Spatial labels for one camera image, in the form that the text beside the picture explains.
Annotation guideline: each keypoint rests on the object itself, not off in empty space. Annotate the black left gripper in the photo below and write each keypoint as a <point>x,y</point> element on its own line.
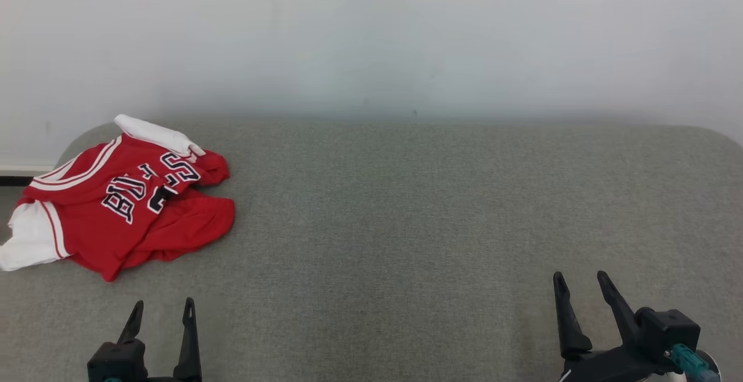
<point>119,361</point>

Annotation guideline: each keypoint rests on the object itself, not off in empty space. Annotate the red shorts with white stripe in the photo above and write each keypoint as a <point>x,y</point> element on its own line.
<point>197,225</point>

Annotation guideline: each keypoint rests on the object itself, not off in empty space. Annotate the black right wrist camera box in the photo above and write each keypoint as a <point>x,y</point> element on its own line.
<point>667,327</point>

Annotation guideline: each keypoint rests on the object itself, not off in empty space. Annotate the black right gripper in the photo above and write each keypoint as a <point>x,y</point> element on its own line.
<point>615,364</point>

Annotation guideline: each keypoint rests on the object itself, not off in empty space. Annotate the red basketball jersey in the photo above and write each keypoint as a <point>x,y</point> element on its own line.
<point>87,196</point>

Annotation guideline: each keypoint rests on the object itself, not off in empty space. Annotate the white wall baseboard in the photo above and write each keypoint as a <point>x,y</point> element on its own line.
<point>17,169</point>

